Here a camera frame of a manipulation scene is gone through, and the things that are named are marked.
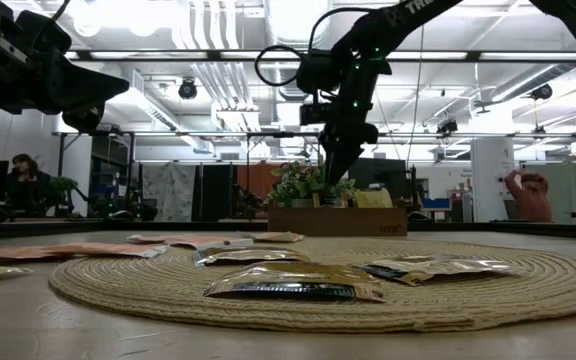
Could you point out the black overhead beam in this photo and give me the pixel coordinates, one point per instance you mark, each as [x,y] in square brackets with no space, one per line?
[168,55]

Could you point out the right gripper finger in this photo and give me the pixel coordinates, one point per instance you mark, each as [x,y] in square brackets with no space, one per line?
[349,155]
[334,160]

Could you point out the black ceiling spotlight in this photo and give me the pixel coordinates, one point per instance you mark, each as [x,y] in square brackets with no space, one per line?
[447,127]
[188,89]
[542,91]

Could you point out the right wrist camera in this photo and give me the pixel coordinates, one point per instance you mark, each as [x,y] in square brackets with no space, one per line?
[315,114]

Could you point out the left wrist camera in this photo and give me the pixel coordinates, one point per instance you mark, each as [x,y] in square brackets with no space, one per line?
[10,49]

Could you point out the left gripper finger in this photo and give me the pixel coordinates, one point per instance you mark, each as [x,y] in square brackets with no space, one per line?
[84,117]
[73,70]

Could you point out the orange partition panel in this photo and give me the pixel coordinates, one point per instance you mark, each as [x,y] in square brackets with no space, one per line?
[255,177]

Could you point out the person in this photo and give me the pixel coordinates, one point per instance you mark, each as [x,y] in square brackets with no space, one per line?
[530,197]
[28,187]

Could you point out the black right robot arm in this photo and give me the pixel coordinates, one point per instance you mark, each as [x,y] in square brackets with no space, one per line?
[393,20]

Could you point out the round woven placemat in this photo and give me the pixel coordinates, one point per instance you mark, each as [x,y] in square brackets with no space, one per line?
[168,300]

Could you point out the black background rig frame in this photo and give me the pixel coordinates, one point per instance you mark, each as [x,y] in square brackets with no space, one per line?
[283,134]

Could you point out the grey patterned curtain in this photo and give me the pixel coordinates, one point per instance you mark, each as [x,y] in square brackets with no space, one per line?
[170,190]

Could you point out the brown wooden compartment box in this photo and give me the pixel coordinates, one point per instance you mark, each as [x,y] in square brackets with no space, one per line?
[328,222]

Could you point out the small background potted plant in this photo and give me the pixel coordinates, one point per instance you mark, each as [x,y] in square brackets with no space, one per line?
[63,187]

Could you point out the background black robot arm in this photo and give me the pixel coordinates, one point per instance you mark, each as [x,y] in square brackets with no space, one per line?
[118,205]

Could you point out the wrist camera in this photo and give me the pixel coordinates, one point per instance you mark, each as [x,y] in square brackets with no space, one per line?
[315,114]
[10,49]

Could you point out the white ceiling air duct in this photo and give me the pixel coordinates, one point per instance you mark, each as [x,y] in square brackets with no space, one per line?
[293,25]

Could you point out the green plant in white pot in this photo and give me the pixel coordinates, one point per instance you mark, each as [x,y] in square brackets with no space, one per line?
[298,184]

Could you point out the orange tea bag packet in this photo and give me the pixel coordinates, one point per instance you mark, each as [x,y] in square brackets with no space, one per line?
[208,242]
[275,236]
[118,249]
[158,238]
[28,252]

